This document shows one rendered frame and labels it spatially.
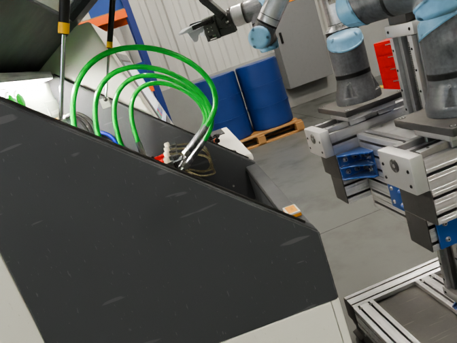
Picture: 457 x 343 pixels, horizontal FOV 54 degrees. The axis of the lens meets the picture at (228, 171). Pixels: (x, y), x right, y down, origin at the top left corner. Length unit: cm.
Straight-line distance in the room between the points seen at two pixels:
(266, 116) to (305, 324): 521
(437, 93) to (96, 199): 78
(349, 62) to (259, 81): 452
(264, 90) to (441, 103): 499
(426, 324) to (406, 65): 93
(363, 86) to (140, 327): 102
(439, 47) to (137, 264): 79
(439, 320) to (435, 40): 107
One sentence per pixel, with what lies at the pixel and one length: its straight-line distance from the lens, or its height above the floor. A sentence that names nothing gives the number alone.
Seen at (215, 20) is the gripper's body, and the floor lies 144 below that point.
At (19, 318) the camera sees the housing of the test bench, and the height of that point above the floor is 99.
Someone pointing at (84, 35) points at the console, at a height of 152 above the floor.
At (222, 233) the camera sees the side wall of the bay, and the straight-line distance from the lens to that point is 88.
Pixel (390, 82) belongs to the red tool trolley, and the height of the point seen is 40.
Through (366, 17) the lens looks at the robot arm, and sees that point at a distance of 91.
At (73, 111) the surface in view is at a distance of 119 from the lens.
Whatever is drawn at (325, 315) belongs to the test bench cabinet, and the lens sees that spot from 101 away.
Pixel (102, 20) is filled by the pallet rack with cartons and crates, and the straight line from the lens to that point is 636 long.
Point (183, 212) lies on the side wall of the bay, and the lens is 86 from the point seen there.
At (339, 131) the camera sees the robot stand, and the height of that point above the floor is 97.
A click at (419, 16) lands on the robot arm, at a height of 129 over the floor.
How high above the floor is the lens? 134
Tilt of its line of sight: 15 degrees down
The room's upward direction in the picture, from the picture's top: 19 degrees counter-clockwise
